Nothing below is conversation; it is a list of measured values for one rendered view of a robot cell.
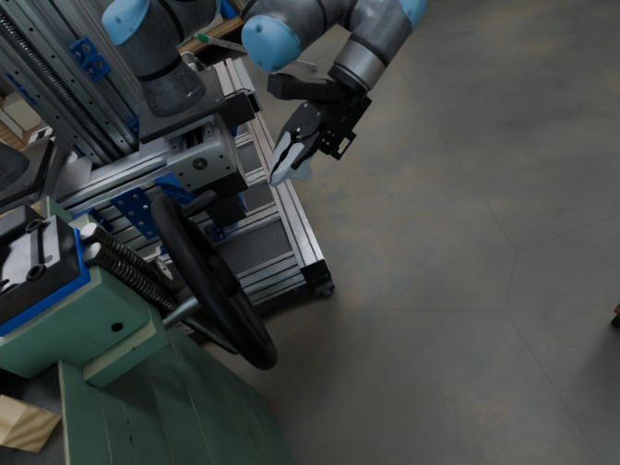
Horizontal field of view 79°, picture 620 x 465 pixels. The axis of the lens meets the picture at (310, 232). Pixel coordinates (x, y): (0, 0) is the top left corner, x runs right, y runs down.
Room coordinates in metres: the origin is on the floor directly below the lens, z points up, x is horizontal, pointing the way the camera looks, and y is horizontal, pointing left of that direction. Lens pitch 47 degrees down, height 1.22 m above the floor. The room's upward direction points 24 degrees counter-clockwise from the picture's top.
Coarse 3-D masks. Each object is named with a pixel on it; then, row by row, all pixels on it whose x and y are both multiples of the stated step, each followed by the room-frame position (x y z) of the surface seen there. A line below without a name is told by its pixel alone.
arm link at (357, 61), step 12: (348, 48) 0.55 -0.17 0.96; (360, 48) 0.53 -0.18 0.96; (336, 60) 0.55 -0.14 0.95; (348, 60) 0.53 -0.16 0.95; (360, 60) 0.52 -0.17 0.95; (372, 60) 0.52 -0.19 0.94; (348, 72) 0.53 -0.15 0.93; (360, 72) 0.52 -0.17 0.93; (372, 72) 0.51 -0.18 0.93; (372, 84) 0.52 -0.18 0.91
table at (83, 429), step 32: (160, 320) 0.30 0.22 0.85; (128, 352) 0.26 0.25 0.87; (0, 384) 0.27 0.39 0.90; (32, 384) 0.25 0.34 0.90; (64, 384) 0.24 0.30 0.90; (96, 384) 0.25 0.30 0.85; (64, 416) 0.20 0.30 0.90; (96, 416) 0.21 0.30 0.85; (0, 448) 0.20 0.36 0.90; (64, 448) 0.17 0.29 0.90; (96, 448) 0.17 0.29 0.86
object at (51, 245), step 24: (24, 216) 0.39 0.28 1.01; (0, 240) 0.37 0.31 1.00; (24, 240) 0.36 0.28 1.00; (48, 240) 0.34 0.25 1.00; (72, 240) 0.35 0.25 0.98; (0, 264) 0.34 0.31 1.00; (24, 264) 0.32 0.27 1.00; (48, 264) 0.30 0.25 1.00; (72, 264) 0.31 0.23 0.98; (0, 288) 0.30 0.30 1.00; (24, 288) 0.29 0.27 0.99; (48, 288) 0.29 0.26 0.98; (72, 288) 0.30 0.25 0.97; (0, 312) 0.28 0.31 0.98; (24, 312) 0.28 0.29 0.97; (0, 336) 0.28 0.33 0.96
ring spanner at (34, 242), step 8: (32, 224) 0.38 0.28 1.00; (40, 224) 0.37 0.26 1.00; (32, 232) 0.36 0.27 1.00; (32, 240) 0.35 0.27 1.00; (40, 240) 0.34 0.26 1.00; (32, 248) 0.33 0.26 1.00; (40, 248) 0.33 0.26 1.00; (32, 256) 0.32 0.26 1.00; (40, 256) 0.32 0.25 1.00; (32, 264) 0.31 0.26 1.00; (40, 264) 0.30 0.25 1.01; (32, 272) 0.30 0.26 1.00; (40, 272) 0.29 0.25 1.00; (32, 280) 0.28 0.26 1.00
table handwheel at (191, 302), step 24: (168, 216) 0.36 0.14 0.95; (168, 240) 0.32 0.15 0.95; (192, 240) 0.47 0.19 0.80; (192, 264) 0.29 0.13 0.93; (216, 264) 0.36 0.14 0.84; (192, 288) 0.27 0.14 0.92; (216, 288) 0.27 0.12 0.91; (240, 288) 0.34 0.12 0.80; (192, 312) 0.33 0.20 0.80; (216, 312) 0.24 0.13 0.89; (240, 312) 0.31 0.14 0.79; (240, 336) 0.23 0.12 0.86; (264, 336) 0.31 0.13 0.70; (264, 360) 0.22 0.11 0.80
